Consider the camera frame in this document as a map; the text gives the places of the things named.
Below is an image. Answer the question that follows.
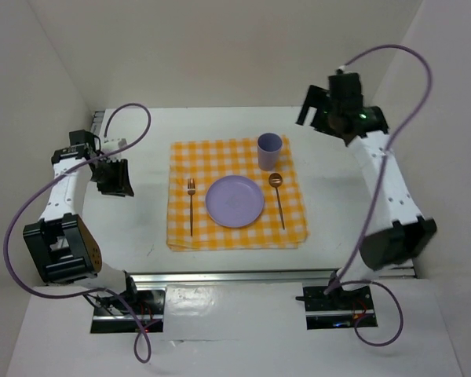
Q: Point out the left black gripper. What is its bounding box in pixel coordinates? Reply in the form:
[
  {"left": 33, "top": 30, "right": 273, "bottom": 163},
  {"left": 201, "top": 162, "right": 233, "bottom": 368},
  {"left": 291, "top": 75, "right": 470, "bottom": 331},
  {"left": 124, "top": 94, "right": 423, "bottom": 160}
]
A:
[{"left": 89, "top": 157, "right": 134, "bottom": 197}]

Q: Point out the purple plastic cup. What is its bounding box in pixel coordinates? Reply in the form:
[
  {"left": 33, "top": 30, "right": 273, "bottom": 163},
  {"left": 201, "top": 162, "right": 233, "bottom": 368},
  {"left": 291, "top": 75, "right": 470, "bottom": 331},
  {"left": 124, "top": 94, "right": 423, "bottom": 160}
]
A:
[{"left": 257, "top": 133, "right": 283, "bottom": 171}]

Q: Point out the copper fork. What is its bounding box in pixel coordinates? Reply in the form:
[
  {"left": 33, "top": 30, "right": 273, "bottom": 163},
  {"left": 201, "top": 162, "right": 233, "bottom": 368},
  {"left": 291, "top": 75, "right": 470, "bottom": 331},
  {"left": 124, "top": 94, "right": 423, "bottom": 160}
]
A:
[{"left": 188, "top": 178, "right": 196, "bottom": 237}]

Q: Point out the yellow white checkered cloth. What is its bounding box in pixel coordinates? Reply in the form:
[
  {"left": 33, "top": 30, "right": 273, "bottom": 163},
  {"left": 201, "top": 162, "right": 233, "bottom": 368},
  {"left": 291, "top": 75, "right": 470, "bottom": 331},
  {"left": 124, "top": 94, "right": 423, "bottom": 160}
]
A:
[{"left": 166, "top": 137, "right": 308, "bottom": 251}]

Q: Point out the copper spoon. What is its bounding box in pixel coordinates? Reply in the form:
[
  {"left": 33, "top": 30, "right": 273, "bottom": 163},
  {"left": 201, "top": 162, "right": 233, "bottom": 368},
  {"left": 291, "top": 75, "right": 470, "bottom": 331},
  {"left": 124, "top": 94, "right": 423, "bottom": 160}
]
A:
[{"left": 268, "top": 172, "right": 286, "bottom": 229}]

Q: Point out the purple plastic plate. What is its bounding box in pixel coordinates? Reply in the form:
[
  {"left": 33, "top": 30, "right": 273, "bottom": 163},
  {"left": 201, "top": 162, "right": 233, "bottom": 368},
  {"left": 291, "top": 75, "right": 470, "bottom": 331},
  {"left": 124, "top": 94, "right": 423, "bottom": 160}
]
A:
[{"left": 205, "top": 175, "right": 265, "bottom": 229}]

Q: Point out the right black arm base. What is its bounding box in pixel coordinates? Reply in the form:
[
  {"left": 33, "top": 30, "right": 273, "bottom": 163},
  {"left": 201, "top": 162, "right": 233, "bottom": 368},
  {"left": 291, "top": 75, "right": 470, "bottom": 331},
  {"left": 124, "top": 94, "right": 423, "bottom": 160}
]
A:
[{"left": 295, "top": 271, "right": 378, "bottom": 330}]

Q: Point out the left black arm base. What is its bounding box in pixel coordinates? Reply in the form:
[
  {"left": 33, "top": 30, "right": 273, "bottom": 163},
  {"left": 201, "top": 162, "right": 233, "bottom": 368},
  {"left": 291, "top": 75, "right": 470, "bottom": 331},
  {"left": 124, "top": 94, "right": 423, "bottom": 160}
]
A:
[{"left": 84, "top": 276, "right": 166, "bottom": 334}]

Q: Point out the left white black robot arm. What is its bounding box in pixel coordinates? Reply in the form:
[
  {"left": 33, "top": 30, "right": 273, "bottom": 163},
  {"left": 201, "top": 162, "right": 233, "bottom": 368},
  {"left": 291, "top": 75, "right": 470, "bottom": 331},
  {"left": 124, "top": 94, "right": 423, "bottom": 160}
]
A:
[{"left": 23, "top": 130, "right": 140, "bottom": 313}]

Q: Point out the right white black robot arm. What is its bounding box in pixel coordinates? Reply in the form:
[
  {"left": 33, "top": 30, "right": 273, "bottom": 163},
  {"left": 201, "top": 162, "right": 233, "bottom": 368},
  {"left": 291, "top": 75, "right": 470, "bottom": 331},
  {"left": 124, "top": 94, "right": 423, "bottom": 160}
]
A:
[{"left": 297, "top": 69, "right": 437, "bottom": 308}]

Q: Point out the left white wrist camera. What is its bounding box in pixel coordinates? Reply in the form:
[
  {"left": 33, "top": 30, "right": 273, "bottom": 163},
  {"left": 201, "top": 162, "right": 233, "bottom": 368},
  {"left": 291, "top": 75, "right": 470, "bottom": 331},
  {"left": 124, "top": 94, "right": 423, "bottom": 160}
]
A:
[{"left": 100, "top": 138, "right": 127, "bottom": 155}]

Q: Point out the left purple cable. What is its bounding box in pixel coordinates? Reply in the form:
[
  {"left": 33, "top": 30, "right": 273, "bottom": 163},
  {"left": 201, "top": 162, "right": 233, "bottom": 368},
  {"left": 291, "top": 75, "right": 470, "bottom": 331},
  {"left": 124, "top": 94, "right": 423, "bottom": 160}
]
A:
[{"left": 2, "top": 102, "right": 152, "bottom": 363}]

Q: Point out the purple cable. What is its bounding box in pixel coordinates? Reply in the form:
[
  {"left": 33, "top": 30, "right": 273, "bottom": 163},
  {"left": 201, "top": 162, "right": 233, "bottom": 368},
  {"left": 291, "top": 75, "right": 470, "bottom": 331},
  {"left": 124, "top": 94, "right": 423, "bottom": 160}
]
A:
[
  {"left": 323, "top": 43, "right": 433, "bottom": 347},
  {"left": 2, "top": 102, "right": 152, "bottom": 363}
]

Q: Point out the aluminium left side rail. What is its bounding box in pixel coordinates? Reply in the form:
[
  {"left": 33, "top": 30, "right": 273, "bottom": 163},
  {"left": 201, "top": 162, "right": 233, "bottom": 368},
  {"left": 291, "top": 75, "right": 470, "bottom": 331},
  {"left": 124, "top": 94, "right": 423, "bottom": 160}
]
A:
[{"left": 89, "top": 111, "right": 104, "bottom": 134}]

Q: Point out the aluminium rail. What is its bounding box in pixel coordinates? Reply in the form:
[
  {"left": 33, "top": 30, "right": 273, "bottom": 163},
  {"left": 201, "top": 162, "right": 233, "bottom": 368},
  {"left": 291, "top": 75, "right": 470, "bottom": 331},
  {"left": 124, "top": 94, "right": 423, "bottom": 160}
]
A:
[
  {"left": 125, "top": 266, "right": 417, "bottom": 285},
  {"left": 89, "top": 111, "right": 104, "bottom": 134}
]

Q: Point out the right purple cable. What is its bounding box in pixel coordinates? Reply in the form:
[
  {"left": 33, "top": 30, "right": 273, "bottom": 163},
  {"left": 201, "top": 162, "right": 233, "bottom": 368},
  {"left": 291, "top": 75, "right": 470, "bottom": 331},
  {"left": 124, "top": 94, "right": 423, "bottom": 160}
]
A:
[{"left": 323, "top": 43, "right": 433, "bottom": 347}]

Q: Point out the aluminium front rail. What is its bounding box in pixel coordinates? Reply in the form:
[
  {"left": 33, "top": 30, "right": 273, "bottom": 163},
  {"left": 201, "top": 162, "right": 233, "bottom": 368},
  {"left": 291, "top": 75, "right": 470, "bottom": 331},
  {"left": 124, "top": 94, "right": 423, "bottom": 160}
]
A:
[{"left": 125, "top": 266, "right": 417, "bottom": 285}]

